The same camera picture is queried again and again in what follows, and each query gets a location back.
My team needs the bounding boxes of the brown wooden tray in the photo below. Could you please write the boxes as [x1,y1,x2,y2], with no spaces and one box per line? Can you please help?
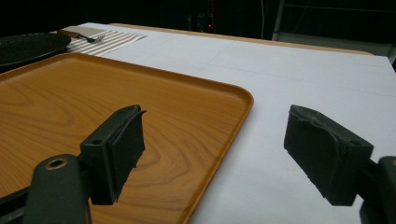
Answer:
[0,51,255,224]

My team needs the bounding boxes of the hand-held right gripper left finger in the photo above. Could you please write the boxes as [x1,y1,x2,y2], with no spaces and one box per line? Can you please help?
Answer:
[79,105,147,206]

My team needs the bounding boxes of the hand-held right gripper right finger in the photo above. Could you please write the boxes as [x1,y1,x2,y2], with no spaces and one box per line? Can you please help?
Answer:
[283,105,375,207]

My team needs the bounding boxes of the grey metal stand frame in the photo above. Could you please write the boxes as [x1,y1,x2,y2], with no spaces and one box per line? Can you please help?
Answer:
[272,0,396,58]

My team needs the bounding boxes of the wooden-handled knife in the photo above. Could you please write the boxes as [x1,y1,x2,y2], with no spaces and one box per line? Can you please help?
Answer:
[57,29,106,44]

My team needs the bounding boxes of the striped woven placemat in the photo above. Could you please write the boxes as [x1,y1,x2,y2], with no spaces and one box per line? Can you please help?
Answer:
[57,25,148,58]

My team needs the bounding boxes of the white table sheet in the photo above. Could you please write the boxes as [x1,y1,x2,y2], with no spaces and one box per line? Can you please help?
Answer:
[76,21,396,224]

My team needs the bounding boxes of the dark grey round cushion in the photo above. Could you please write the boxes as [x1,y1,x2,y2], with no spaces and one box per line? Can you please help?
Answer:
[0,32,73,73]

